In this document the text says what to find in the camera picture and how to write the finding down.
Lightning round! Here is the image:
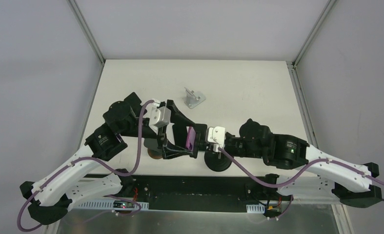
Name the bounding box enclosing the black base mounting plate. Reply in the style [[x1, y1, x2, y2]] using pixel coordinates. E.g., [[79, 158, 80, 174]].
[[126, 175, 290, 213]]

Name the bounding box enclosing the grey stand with brown base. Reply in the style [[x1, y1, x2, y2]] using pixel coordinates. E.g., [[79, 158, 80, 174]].
[[143, 138, 163, 159]]

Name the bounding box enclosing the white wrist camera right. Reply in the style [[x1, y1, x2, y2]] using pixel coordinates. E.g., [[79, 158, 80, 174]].
[[205, 126, 226, 152]]

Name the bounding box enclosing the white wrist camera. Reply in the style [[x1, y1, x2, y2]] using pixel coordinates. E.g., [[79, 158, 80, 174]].
[[205, 126, 226, 152], [149, 103, 171, 134]]

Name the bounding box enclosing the black folding phone stand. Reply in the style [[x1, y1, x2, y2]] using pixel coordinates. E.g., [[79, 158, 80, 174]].
[[123, 92, 142, 110]]

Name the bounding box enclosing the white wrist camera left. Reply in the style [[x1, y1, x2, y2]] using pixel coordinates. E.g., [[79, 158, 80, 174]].
[[149, 103, 171, 134]]

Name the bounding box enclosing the black round disc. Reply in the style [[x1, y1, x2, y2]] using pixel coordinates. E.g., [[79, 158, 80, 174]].
[[204, 151, 232, 172]]

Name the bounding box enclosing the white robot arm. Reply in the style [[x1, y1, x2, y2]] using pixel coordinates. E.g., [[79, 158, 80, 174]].
[[17, 99, 159, 232]]

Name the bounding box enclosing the silver metal phone stand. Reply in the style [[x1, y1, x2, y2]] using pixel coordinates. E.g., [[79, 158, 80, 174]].
[[183, 87, 206, 109]]

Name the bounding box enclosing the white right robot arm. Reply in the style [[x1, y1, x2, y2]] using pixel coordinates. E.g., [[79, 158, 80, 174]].
[[221, 119, 383, 208]]

